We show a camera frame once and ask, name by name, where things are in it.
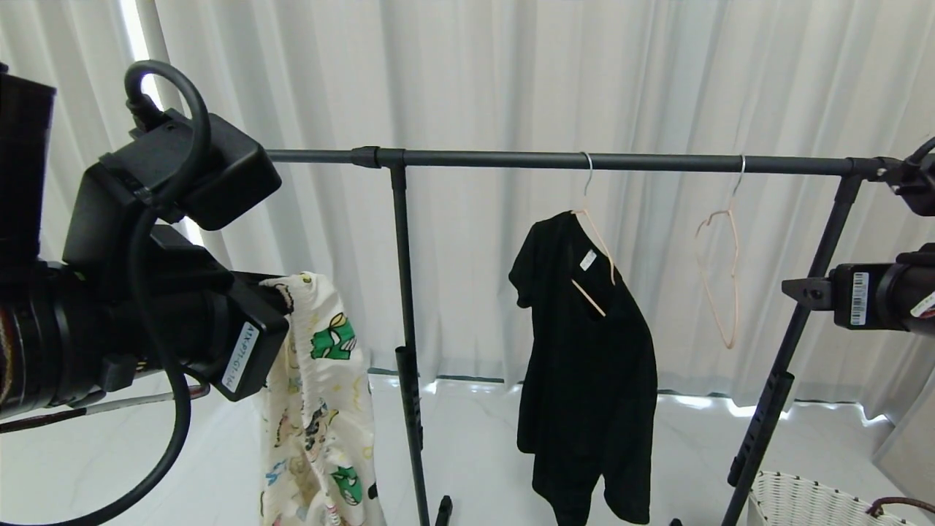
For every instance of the pink clothes hanger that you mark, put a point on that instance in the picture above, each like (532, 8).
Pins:
(736, 277)
(589, 169)

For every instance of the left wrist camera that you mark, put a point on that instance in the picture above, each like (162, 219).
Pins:
(219, 168)

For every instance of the black clothes rack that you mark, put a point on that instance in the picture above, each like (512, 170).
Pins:
(657, 161)

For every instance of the cream printed garment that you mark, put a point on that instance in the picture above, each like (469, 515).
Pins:
(321, 409)

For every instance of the black sleeveless top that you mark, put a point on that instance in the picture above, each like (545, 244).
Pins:
(584, 402)

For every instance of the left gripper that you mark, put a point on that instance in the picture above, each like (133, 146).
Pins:
(248, 343)

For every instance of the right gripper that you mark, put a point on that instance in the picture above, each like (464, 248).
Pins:
(884, 299)

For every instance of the white curtain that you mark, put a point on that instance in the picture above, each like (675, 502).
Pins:
(511, 88)

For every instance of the white laundry basket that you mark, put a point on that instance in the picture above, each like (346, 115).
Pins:
(803, 504)

